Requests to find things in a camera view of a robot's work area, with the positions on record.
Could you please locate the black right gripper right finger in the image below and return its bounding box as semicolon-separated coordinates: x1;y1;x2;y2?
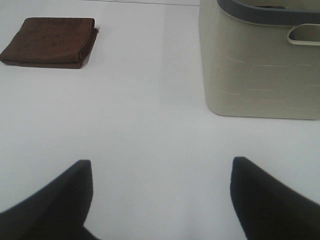
230;156;320;240

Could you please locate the beige basket with grey rim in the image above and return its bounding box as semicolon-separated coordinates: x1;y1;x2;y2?
198;0;320;120

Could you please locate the folded brown towel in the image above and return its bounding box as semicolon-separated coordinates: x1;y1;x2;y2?
0;17;99;69

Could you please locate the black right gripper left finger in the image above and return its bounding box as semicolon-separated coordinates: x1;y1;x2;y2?
0;160;97;240

